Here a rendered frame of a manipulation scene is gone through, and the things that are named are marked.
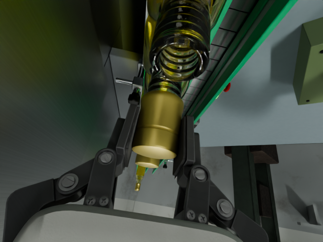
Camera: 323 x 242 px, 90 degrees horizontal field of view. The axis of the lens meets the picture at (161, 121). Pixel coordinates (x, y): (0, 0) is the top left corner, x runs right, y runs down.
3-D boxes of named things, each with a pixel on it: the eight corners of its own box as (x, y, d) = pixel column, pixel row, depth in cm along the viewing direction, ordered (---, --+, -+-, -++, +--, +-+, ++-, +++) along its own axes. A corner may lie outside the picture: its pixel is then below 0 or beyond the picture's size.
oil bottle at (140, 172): (141, 149, 121) (132, 189, 109) (148, 150, 122) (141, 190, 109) (141, 151, 126) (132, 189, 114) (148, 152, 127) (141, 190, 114)
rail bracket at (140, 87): (123, 50, 41) (108, 93, 35) (149, 56, 42) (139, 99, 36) (124, 62, 45) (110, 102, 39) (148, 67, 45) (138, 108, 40)
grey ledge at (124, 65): (118, 31, 47) (106, 59, 42) (148, 38, 47) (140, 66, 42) (128, 137, 132) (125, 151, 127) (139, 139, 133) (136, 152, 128)
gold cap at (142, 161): (168, 139, 25) (164, 168, 23) (151, 141, 27) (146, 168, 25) (152, 130, 22) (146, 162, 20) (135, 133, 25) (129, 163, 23)
